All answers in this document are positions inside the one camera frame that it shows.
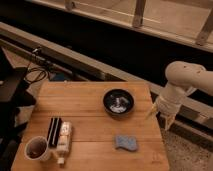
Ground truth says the blue sponge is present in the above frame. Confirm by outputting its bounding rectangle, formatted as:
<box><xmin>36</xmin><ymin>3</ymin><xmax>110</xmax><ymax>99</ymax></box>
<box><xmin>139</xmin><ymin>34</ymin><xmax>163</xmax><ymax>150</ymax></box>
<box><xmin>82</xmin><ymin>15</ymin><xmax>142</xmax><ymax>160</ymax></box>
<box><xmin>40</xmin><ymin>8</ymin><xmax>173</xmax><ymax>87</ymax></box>
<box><xmin>115</xmin><ymin>135</ymin><xmax>138</xmax><ymax>152</ymax></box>

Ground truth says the black cable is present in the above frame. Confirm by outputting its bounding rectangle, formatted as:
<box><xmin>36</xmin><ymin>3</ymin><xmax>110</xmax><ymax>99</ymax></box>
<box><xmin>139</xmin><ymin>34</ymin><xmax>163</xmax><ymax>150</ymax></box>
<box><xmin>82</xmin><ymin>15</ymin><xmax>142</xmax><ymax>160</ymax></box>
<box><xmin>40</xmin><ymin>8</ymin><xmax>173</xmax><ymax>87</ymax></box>
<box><xmin>23</xmin><ymin>47</ymin><xmax>54</xmax><ymax>85</ymax></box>

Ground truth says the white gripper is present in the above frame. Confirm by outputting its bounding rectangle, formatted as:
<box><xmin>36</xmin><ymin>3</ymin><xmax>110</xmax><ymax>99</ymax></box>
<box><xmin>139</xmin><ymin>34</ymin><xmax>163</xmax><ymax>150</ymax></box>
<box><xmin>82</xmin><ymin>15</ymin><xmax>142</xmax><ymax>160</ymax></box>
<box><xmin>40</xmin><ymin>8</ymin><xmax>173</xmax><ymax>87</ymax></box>
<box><xmin>147</xmin><ymin>83</ymin><xmax>186</xmax><ymax>131</ymax></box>

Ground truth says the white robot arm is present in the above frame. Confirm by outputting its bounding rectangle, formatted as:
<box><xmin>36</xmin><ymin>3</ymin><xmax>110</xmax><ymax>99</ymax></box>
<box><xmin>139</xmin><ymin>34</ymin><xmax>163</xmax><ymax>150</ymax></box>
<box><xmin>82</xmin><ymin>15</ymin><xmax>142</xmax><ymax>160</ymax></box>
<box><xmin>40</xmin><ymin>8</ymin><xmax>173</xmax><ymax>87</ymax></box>
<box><xmin>146</xmin><ymin>61</ymin><xmax>213</xmax><ymax>130</ymax></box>

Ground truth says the black ceramic bowl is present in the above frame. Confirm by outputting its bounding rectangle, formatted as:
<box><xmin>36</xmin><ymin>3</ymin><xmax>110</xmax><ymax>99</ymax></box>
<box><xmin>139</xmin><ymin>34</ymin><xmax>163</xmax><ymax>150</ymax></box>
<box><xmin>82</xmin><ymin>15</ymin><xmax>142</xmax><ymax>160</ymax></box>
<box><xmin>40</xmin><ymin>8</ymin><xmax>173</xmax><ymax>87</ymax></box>
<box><xmin>103</xmin><ymin>89</ymin><xmax>134</xmax><ymax>117</ymax></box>

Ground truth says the black rectangular box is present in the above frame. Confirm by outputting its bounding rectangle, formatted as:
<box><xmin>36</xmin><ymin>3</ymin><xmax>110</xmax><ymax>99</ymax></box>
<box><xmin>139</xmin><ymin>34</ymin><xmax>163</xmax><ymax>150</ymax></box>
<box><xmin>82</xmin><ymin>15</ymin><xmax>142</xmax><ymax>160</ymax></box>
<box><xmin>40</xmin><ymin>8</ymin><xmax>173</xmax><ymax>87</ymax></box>
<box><xmin>47</xmin><ymin>117</ymin><xmax>62</xmax><ymax>148</ymax></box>

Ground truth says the white mug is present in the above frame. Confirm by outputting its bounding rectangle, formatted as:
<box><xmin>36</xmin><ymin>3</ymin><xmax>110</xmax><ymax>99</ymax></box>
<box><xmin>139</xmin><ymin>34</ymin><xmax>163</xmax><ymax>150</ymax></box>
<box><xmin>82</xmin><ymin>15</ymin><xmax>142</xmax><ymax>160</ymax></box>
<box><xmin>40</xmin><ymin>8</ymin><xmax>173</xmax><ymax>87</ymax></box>
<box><xmin>24</xmin><ymin>136</ymin><xmax>51</xmax><ymax>162</ymax></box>

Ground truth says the white plastic bottle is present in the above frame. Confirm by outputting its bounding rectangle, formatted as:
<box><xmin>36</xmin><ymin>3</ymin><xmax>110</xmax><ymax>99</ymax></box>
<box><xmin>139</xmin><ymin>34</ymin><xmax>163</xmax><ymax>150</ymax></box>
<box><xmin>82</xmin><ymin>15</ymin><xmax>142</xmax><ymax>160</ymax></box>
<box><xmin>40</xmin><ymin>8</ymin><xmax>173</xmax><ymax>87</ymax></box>
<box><xmin>56</xmin><ymin>122</ymin><xmax>72</xmax><ymax>165</ymax></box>

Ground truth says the black chair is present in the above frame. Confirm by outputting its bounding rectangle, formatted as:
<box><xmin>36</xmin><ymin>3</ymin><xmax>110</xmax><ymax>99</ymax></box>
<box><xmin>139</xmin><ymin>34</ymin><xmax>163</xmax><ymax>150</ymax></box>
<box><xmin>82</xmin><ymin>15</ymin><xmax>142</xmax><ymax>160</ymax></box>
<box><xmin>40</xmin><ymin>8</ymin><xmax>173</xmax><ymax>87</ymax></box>
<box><xmin>0</xmin><ymin>47</ymin><xmax>36</xmax><ymax>171</ymax></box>

